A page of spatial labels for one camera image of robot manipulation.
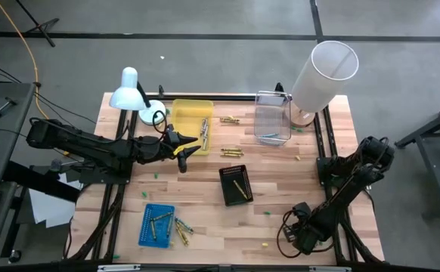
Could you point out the black right frame rails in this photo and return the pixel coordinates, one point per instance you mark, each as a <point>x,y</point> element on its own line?
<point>319,130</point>

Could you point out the clear plastic container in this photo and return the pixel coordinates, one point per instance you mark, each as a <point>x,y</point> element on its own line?
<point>271,117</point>

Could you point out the grey crayon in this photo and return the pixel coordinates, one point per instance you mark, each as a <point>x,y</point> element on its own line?
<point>203,126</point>
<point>206,140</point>

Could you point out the silver frame bracket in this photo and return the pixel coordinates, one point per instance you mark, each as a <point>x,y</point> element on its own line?
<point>118,267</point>
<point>329,269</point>

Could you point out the black frame rails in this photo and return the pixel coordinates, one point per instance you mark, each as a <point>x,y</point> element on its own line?
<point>319,130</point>
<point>121,189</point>

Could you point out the black table front rail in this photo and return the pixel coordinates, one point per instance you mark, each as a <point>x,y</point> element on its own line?
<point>189,268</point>

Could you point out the blue crayon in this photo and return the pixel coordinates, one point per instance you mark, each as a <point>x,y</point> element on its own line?
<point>270,135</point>
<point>184,225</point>

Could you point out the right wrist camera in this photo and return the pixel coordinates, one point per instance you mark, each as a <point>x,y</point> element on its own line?
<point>291,233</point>

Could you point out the black table rail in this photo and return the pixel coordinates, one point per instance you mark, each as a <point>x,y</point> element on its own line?
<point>242,97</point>
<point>189,268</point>

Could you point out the green-tipped yellow-wrapped crayon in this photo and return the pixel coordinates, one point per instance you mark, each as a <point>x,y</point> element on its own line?
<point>240,189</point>

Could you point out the black table back rail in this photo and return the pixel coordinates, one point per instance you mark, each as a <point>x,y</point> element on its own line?
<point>242,97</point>

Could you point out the black caster wheel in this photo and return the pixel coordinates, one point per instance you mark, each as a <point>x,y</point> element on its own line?
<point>15,256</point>

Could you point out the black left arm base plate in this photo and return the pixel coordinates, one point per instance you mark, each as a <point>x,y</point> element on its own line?
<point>91,178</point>

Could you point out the blue plastic basket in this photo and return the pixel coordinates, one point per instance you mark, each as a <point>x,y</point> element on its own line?
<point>161,242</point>

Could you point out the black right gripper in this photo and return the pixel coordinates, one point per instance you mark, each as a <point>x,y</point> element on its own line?
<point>312,234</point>

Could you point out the yellow plastic bin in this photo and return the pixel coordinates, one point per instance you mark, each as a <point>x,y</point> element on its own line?
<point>189,121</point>

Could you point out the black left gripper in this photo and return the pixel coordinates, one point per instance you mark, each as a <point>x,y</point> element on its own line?
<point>159,149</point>

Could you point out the white desk lamp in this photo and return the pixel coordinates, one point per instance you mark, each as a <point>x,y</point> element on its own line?
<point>127,92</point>

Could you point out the black desk beam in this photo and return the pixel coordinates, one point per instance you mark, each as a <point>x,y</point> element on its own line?
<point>35,179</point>

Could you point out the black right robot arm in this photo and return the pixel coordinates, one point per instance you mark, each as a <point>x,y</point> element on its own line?
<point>356,181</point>

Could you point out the white paper sheets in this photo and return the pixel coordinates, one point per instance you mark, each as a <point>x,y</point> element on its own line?
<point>50,211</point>

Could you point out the black plastic basket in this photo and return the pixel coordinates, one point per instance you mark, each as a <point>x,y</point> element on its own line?
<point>227,189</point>

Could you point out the black tripod stand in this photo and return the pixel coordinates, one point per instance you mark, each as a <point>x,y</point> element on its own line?
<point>38,27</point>

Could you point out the white cylinder shade lamp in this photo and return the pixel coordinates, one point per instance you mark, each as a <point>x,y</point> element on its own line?
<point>318,87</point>

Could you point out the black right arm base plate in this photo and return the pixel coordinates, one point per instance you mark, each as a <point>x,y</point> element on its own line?
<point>323,164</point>

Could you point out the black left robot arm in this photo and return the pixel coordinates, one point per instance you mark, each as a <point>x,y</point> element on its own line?
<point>84,145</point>

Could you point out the black left frame rails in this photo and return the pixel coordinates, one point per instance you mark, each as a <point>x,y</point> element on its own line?
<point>121,189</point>

